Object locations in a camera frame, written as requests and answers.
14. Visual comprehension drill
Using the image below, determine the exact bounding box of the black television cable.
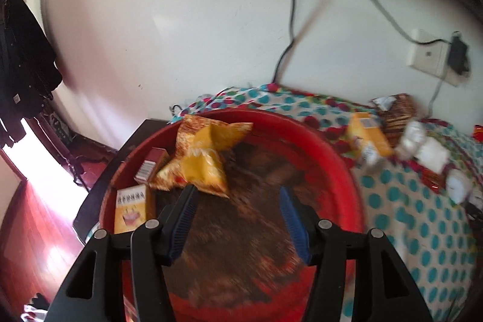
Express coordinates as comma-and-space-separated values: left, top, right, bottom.
272, 0, 323, 85

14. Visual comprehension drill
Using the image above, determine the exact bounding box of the polka dot cloth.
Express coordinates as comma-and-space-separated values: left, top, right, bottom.
170, 82, 483, 322

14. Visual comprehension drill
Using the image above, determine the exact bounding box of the thin charger cable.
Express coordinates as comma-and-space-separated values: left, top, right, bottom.
427, 77, 445, 117

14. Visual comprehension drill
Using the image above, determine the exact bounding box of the dark hanging clothing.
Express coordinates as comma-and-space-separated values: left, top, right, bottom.
0, 0, 63, 149

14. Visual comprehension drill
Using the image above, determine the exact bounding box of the small red box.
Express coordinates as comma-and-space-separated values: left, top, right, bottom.
135, 148, 170, 184

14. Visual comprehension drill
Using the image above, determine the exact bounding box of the yellow and white box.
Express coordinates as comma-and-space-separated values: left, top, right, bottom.
114, 185, 155, 235

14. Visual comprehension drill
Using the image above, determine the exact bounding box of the black and white cloth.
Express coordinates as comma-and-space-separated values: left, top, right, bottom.
21, 292, 51, 322

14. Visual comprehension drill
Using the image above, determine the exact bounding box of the yellow packet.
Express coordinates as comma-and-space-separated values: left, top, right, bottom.
347, 112, 394, 172

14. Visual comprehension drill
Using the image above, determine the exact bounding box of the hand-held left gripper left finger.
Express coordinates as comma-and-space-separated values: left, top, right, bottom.
49, 185, 199, 322

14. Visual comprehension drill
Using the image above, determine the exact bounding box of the white towel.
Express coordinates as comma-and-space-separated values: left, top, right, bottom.
415, 137, 451, 174

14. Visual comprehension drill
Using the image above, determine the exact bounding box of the clear plastic bag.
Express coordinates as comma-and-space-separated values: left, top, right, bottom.
394, 120, 427, 160

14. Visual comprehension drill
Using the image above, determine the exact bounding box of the black charger adapter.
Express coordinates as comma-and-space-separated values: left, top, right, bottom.
447, 31, 472, 77

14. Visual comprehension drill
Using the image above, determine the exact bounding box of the black object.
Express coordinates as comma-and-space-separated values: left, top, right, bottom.
463, 190, 483, 228

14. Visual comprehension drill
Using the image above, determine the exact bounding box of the red round tray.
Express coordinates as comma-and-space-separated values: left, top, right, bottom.
99, 108, 365, 322

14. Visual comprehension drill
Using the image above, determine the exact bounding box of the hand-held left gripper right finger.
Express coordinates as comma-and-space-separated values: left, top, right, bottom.
278, 187, 434, 322

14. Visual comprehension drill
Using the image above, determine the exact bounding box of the brown snack bag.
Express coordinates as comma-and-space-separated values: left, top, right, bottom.
372, 93, 417, 149

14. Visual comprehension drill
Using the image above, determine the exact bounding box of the black metal stand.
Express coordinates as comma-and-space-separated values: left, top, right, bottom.
36, 111, 117, 192

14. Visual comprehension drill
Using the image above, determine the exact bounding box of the small white rolled cloth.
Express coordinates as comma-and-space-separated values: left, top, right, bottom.
445, 169, 474, 204

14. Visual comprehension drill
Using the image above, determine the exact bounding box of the white wall outlet plate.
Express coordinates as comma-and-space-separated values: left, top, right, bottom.
406, 28, 450, 75

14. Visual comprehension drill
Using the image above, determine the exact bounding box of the yellow crinkled snack bag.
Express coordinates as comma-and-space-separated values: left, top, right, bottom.
149, 114, 254, 199

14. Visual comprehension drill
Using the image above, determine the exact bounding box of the white power socket plate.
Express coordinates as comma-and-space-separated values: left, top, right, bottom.
440, 58, 469, 87

